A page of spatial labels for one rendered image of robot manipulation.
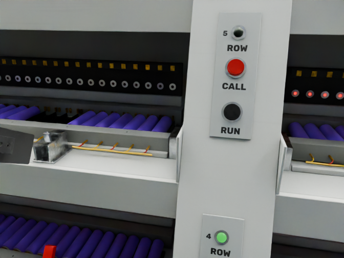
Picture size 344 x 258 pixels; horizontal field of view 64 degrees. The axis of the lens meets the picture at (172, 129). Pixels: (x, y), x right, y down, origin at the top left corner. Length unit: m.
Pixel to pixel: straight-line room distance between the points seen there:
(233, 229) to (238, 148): 0.08
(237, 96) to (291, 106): 0.19
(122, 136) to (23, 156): 0.11
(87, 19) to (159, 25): 0.08
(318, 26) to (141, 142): 0.22
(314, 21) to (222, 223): 0.21
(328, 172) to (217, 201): 0.13
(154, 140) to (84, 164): 0.09
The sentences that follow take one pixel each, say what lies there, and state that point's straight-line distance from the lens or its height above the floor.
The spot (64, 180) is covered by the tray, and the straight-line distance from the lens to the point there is 0.34.
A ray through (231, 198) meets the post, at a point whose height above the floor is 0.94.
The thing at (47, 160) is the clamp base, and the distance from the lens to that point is 0.35.
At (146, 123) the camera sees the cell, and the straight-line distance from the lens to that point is 0.39.
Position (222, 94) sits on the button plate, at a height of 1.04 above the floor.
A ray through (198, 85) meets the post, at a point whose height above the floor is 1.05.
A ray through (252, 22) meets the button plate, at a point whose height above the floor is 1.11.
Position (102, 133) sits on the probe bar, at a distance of 0.35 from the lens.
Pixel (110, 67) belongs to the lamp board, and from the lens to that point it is 0.48.
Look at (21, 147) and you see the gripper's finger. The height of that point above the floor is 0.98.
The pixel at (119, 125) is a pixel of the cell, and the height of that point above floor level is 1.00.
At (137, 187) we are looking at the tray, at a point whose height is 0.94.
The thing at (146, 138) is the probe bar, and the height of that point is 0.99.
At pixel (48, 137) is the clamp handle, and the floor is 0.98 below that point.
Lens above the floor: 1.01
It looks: 1 degrees down
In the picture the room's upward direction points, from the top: 4 degrees clockwise
